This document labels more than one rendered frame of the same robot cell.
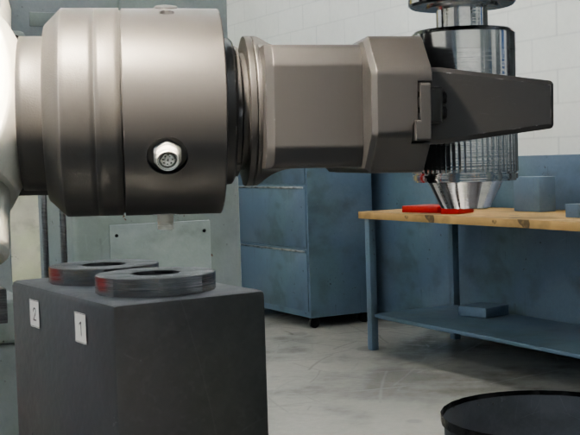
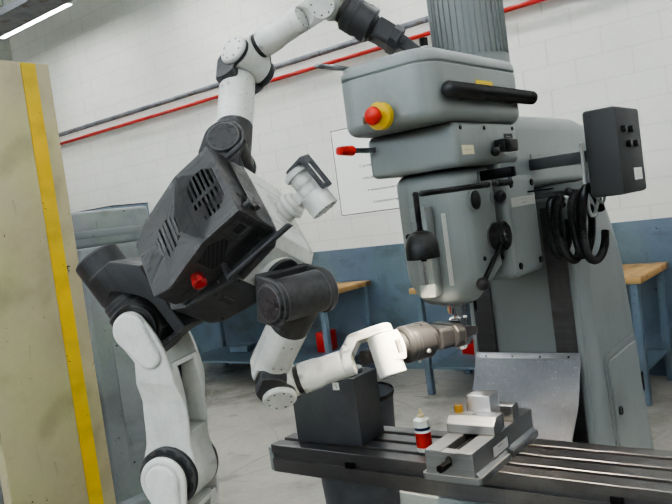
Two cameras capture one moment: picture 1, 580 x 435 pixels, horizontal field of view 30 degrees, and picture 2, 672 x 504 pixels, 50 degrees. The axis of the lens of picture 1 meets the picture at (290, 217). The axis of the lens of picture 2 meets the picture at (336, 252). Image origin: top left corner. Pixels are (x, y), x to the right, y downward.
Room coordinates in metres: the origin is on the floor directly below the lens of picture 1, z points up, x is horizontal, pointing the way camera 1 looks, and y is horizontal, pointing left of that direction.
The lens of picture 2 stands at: (-1.04, 0.88, 1.56)
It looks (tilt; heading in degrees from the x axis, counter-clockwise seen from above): 3 degrees down; 337
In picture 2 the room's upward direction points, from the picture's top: 8 degrees counter-clockwise
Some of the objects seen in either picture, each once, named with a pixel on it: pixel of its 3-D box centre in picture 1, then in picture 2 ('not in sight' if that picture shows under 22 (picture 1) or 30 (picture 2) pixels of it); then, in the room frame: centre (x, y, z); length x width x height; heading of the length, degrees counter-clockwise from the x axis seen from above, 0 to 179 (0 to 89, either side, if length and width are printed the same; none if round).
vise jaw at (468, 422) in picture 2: not in sight; (474, 422); (0.43, -0.05, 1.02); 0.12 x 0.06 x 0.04; 30
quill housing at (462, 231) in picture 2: not in sight; (449, 236); (0.49, -0.08, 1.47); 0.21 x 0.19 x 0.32; 29
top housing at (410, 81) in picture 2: not in sight; (433, 97); (0.49, -0.09, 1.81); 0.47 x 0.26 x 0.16; 119
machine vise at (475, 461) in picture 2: not in sight; (481, 433); (0.44, -0.07, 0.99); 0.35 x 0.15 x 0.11; 120
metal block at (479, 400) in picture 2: not in sight; (483, 404); (0.45, -0.10, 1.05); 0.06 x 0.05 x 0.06; 30
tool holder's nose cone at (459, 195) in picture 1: (465, 194); not in sight; (0.49, -0.08, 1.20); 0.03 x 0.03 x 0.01
